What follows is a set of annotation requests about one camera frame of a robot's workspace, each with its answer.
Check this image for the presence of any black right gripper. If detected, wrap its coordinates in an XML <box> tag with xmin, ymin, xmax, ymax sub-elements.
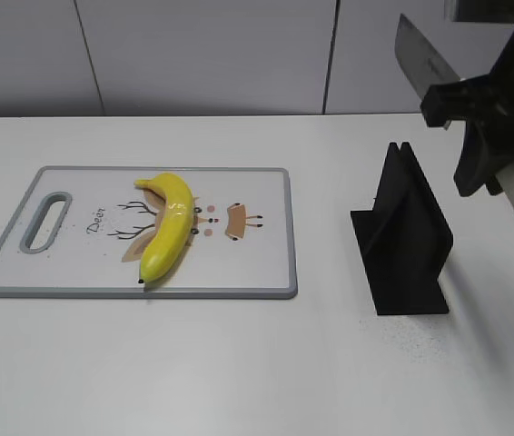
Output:
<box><xmin>420</xmin><ymin>33</ymin><xmax>514</xmax><ymax>197</ymax></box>

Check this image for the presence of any cleaver knife with white handle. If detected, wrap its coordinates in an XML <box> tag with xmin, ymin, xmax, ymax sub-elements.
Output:
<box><xmin>394</xmin><ymin>15</ymin><xmax>514</xmax><ymax>210</ymax></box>

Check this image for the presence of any yellow plastic banana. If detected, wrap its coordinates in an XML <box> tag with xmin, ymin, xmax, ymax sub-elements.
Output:
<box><xmin>134</xmin><ymin>173</ymin><xmax>194</xmax><ymax>283</ymax></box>

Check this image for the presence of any black knife stand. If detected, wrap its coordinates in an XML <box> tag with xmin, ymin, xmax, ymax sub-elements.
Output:
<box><xmin>350</xmin><ymin>142</ymin><xmax>453</xmax><ymax>316</ymax></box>

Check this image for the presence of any white grey-rimmed cutting board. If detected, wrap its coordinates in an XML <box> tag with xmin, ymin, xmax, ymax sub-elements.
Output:
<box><xmin>0</xmin><ymin>166</ymin><xmax>298</xmax><ymax>300</ymax></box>

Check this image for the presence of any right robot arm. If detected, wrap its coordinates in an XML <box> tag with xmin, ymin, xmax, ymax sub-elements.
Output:
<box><xmin>420</xmin><ymin>1</ymin><xmax>514</xmax><ymax>197</ymax></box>

